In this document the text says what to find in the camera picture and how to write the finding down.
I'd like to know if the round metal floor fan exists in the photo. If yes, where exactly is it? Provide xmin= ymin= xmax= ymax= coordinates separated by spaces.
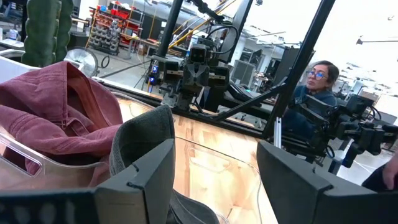
xmin=63 ymin=46 xmax=100 ymax=78

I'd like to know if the silver aluminium extrusion piece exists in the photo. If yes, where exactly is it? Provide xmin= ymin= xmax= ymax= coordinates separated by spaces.
xmin=273 ymin=116 xmax=283 ymax=149

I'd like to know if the red parts storage shelf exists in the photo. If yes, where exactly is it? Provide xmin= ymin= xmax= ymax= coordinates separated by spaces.
xmin=88 ymin=4 xmax=142 ymax=57

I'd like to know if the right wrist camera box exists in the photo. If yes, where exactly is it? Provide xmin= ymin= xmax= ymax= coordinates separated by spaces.
xmin=189 ymin=45 xmax=208 ymax=65

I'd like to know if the person's hand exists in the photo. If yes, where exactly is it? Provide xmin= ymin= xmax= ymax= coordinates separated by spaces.
xmin=382 ymin=152 xmax=398 ymax=191

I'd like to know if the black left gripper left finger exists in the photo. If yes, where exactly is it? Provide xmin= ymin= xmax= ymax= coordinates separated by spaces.
xmin=0 ymin=138 xmax=177 ymax=224

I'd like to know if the green cactus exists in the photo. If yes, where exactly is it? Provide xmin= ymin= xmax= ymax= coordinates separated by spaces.
xmin=21 ymin=0 xmax=75 ymax=68

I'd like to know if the white hexagonal plant pot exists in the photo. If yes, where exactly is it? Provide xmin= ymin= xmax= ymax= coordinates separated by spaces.
xmin=0 ymin=49 xmax=85 ymax=84

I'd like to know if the dark baseball cap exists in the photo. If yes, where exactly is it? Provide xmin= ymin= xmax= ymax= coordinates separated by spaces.
xmin=108 ymin=104 xmax=221 ymax=224

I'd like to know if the person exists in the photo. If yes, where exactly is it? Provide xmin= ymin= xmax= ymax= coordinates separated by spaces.
xmin=281 ymin=60 xmax=340 ymax=141

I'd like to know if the grey computer monitor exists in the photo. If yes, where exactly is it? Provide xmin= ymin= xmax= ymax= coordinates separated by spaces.
xmin=231 ymin=58 xmax=257 ymax=88

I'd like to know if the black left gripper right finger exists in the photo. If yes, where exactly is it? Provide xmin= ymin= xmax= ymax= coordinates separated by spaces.
xmin=256 ymin=139 xmax=398 ymax=224

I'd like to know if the clear plastic bin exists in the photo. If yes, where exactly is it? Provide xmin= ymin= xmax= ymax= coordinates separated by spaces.
xmin=172 ymin=136 xmax=267 ymax=224
xmin=0 ymin=91 xmax=158 ymax=191

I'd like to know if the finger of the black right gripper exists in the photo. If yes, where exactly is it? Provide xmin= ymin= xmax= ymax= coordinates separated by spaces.
xmin=164 ymin=61 xmax=197 ymax=87
xmin=196 ymin=65 xmax=230 ymax=90

